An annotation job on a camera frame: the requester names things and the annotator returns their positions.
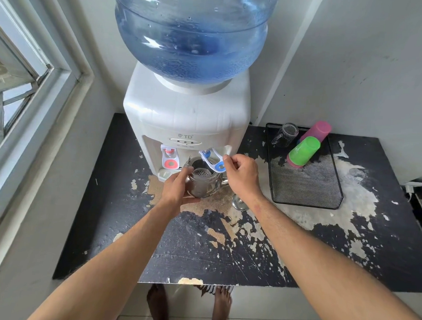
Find person's left hand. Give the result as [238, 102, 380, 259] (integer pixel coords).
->
[160, 164, 203, 219]

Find person's right hand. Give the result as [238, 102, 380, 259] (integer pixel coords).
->
[219, 152, 267, 208]

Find blue dispenser tap lever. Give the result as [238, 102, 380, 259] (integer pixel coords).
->
[198, 143, 233, 175]

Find steel teapot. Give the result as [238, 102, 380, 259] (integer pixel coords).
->
[182, 156, 230, 200]

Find person's right forearm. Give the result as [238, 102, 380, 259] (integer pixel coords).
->
[229, 193, 422, 320]

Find person's left forearm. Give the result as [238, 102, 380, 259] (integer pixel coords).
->
[25, 198, 181, 320]

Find steel teapot lid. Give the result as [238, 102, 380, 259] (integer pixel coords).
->
[231, 193, 250, 212]

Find red dispenser tap lever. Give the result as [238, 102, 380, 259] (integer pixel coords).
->
[159, 145, 181, 170]

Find pink plastic cup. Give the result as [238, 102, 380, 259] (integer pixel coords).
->
[298, 120, 332, 146]
[285, 153, 306, 169]

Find clear glass mug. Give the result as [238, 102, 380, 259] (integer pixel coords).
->
[270, 122, 300, 149]

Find white water dispenser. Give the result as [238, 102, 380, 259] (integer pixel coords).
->
[119, 60, 254, 187]

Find green plastic cup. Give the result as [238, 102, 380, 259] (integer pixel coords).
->
[287, 135, 321, 168]

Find black mesh tray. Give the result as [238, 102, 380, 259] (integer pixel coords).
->
[261, 122, 348, 211]

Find person's left foot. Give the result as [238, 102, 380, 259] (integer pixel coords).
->
[145, 283, 172, 320]

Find person's foot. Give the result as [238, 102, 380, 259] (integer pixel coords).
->
[210, 285, 234, 320]
[145, 283, 172, 320]

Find person's right foot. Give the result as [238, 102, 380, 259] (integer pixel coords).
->
[210, 285, 234, 320]

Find large blue water bottle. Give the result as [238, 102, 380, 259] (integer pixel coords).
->
[102, 0, 279, 90]

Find white power strip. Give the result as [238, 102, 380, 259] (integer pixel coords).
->
[400, 180, 422, 195]

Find white window frame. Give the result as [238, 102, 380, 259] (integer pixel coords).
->
[0, 0, 99, 261]

